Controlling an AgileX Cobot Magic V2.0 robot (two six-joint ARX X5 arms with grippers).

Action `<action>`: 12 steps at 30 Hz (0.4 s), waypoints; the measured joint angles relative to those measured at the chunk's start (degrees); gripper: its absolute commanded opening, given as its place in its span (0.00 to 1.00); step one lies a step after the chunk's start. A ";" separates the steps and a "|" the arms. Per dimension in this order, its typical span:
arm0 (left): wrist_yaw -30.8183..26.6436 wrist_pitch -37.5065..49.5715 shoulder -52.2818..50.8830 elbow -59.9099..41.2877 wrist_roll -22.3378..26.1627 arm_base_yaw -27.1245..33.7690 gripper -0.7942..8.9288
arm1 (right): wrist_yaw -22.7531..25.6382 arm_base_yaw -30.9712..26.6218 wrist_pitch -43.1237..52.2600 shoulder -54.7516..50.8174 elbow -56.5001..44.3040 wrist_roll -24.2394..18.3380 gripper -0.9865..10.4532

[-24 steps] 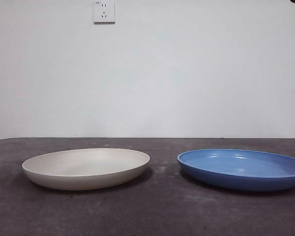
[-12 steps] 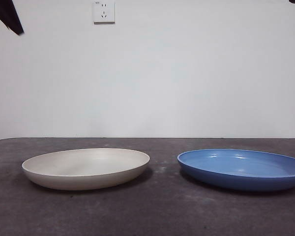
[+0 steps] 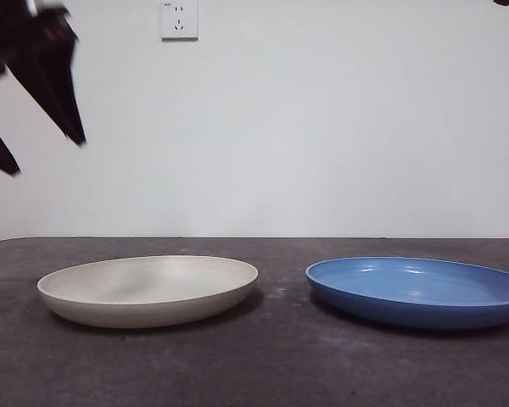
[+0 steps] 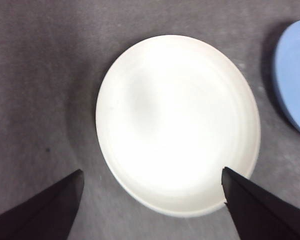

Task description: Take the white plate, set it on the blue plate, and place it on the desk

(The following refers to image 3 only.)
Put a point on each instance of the blue round plate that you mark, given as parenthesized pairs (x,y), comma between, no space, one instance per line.
(411,292)

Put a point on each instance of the white wall socket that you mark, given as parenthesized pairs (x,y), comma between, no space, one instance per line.
(179,23)

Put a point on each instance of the white round plate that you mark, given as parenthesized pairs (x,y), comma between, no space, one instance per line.
(148,292)

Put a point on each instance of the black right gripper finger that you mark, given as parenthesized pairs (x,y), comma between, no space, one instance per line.
(504,2)

